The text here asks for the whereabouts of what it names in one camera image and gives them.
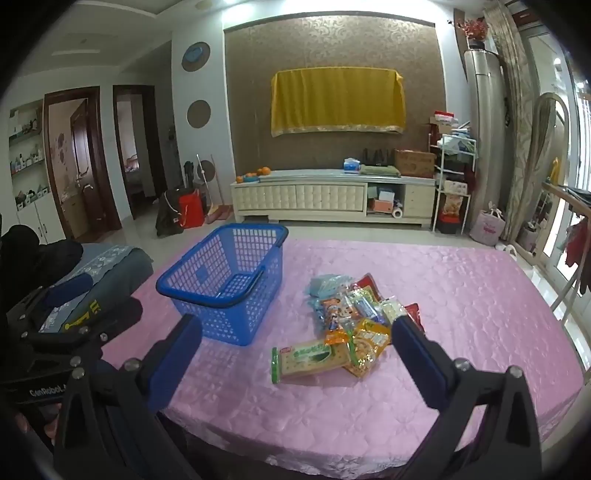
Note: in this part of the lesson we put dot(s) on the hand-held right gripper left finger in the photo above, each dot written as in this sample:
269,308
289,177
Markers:
178,355

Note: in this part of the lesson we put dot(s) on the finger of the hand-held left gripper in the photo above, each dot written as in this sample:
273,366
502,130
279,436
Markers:
69,288
106,321

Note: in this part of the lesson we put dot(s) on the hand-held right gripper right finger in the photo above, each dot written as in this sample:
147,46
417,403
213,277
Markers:
418,360

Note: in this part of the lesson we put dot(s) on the blue plastic basket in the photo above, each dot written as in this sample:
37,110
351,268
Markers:
221,325

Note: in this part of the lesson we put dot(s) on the red silver-edged snack pouch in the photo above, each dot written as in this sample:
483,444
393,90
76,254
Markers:
367,280

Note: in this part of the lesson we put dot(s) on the green cracker packet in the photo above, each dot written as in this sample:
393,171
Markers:
304,361

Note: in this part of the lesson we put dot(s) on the light blue striped snack bag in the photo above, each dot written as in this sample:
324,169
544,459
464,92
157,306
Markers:
328,284

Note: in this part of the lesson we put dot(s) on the dark cloth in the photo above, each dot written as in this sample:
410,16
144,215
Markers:
37,251

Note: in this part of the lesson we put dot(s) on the blue-grey floral cushion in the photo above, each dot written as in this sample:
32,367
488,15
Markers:
115,267

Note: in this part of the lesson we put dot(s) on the black bag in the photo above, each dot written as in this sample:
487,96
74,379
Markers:
167,212

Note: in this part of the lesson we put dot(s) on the brown wooden door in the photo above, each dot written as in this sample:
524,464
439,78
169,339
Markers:
85,152

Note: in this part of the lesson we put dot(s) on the red bag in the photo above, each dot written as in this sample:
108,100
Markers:
190,210

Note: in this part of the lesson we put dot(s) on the white slippers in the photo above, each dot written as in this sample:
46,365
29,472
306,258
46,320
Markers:
508,250

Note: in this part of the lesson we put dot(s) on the white tape roll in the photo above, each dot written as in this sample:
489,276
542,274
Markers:
397,212

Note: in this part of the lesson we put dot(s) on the pink bag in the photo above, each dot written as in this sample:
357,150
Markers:
487,226

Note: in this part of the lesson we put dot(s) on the broom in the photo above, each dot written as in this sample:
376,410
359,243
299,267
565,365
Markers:
214,203

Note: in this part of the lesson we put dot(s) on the orange box in cabinet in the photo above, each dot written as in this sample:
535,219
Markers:
383,206

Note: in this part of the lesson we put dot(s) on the white metal rack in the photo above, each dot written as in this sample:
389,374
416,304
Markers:
455,184

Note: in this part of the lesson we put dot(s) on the red hanging clothes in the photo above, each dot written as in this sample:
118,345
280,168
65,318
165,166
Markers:
577,249

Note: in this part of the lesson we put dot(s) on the green cushion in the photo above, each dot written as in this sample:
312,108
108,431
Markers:
378,170

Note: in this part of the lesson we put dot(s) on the brown cardboard box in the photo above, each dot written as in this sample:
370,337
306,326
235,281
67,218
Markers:
414,162

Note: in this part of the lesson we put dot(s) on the cream TV cabinet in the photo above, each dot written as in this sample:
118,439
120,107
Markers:
300,196

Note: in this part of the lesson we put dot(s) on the blue tissue box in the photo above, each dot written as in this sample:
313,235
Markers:
352,165

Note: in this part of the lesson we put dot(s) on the wooden clothes rack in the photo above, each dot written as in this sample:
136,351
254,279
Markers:
561,194

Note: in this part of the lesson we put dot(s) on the silver standing air conditioner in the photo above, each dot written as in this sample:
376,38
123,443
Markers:
484,115

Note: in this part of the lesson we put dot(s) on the patterned curtain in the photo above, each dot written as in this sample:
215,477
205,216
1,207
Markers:
517,115

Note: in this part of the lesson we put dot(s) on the yellow cloth with gold trim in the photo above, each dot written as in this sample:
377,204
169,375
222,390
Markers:
337,99

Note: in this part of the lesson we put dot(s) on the red artificial flowers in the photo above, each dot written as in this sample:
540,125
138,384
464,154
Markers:
474,30

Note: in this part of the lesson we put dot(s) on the white wall shelf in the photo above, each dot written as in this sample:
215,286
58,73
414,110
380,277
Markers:
27,152

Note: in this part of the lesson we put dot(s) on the brown doorway frame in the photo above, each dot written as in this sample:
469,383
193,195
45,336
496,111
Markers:
157,138

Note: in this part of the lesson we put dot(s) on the plain round wall decoration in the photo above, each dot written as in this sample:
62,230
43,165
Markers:
198,113

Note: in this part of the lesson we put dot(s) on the arched standing frame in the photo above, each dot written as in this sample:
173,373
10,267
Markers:
545,138

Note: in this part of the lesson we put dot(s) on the round wall decoration blue centre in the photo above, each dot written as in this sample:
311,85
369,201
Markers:
195,55

